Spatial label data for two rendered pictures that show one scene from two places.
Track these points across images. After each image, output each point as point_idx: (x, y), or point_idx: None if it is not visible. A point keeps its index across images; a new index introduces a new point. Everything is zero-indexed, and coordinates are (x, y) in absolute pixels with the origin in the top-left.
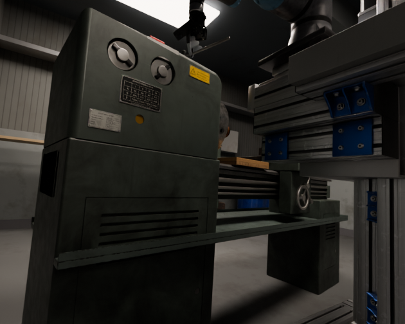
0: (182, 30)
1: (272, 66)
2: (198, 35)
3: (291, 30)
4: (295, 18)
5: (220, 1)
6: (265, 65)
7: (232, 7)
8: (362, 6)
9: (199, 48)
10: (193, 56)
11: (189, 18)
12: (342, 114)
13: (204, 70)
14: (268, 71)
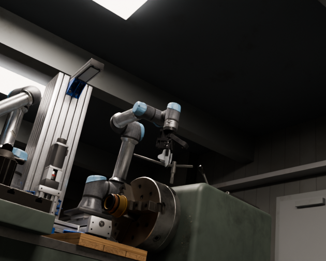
0: (179, 145)
1: (105, 219)
2: (162, 150)
3: (101, 200)
4: (103, 199)
5: (149, 116)
6: (109, 219)
7: (138, 111)
8: (62, 166)
9: (160, 157)
10: (164, 164)
11: (175, 133)
12: None
13: None
14: (106, 218)
